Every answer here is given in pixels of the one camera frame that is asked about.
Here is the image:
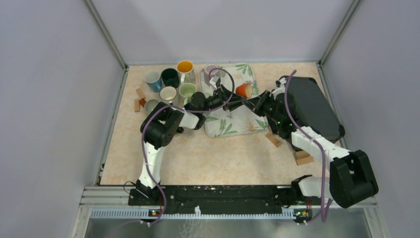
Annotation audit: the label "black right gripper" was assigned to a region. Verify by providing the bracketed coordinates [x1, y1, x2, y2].
[243, 90, 282, 124]

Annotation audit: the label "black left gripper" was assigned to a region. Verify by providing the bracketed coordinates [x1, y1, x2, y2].
[201, 84, 246, 114]

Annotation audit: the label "small orange cup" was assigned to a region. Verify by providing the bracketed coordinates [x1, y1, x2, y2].
[235, 83, 253, 99]

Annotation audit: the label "lilac mug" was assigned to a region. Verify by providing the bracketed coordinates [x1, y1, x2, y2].
[204, 64, 219, 86]

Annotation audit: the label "light green mug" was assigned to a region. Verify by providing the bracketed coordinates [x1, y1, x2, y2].
[179, 83, 197, 105]

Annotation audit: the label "white ribbed mug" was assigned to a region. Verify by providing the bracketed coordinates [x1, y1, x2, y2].
[159, 86, 180, 107]

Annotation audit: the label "dark green mug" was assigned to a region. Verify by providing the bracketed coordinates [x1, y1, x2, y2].
[161, 68, 180, 88]

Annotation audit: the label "grey striped mug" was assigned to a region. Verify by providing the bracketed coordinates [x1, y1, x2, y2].
[144, 99, 160, 115]

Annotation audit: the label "light blue dotted mug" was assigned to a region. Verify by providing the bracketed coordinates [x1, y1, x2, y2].
[145, 70, 162, 93]

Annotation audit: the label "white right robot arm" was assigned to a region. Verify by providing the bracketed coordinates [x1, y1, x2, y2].
[244, 91, 379, 208]

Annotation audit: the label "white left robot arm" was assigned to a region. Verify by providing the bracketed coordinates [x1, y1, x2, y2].
[136, 85, 246, 205]

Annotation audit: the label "floral white serving tray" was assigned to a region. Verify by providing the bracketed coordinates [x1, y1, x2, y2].
[204, 62, 268, 138]

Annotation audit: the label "light wooden block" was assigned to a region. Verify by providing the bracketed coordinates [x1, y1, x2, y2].
[266, 132, 282, 147]

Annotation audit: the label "black poker chip case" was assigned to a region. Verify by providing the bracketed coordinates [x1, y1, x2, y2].
[287, 76, 345, 143]

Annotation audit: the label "stacked wooden blocks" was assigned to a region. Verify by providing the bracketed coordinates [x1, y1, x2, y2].
[294, 150, 315, 166]

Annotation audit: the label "reddish brown wooden block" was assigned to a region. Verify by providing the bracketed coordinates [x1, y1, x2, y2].
[139, 98, 147, 108]

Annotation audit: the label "tan wooden block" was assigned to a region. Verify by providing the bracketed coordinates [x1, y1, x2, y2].
[136, 88, 146, 100]

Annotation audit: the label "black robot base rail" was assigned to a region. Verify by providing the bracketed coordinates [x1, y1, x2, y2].
[128, 185, 320, 215]

